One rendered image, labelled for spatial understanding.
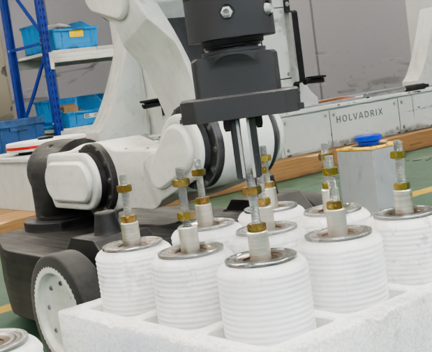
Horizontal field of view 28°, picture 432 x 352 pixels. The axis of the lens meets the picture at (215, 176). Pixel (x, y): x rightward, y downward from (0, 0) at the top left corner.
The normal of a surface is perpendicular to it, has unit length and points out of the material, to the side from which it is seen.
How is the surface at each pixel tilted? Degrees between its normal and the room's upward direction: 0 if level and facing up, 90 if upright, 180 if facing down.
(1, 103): 90
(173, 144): 90
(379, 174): 90
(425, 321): 90
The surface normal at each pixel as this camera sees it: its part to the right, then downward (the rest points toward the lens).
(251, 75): -0.07, 0.11
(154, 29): -0.58, 0.55
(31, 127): 0.67, 0.03
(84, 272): 0.29, -0.72
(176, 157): -0.79, 0.17
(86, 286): 0.39, -0.55
